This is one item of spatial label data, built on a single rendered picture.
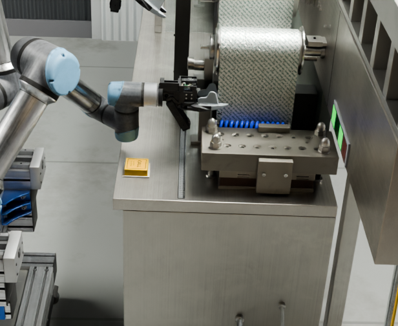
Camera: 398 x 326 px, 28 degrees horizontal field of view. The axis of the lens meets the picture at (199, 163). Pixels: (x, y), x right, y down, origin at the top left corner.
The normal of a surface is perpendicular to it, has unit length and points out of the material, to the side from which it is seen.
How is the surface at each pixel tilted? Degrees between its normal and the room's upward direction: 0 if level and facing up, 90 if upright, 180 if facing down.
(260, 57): 90
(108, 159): 0
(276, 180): 90
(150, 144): 0
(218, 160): 90
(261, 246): 90
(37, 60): 46
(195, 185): 0
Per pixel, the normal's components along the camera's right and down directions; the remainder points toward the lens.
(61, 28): 0.03, 0.51
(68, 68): 0.79, 0.26
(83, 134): 0.04, -0.86
